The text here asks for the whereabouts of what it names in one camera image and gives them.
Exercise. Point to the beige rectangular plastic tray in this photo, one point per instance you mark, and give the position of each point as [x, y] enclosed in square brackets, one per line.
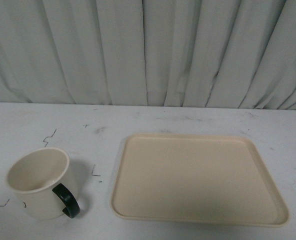
[208, 179]

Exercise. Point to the cream mug with black handle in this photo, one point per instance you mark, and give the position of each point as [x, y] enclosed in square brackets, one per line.
[45, 183]

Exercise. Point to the grey-white pleated curtain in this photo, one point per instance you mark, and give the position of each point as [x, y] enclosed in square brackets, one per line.
[177, 53]

